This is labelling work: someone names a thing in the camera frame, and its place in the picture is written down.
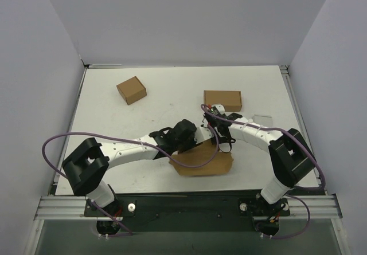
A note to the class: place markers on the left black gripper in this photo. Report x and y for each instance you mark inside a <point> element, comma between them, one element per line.
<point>188,145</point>

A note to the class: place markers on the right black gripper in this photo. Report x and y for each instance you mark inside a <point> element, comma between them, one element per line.
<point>222,134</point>

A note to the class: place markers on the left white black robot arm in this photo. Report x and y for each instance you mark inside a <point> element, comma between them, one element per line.
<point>86,165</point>

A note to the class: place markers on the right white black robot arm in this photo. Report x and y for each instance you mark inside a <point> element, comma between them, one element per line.
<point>290,156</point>

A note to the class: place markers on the rectangular closed cardboard box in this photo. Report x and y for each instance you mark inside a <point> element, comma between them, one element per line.
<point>231,100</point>

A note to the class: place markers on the small white flat box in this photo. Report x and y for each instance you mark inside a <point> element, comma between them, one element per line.
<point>264,120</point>

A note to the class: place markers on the small square cardboard box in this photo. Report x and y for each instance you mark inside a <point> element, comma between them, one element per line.
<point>132,90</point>

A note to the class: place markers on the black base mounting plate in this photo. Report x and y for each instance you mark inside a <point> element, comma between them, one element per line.
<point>203,211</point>

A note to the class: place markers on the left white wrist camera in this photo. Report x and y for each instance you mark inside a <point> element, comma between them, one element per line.
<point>203,134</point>

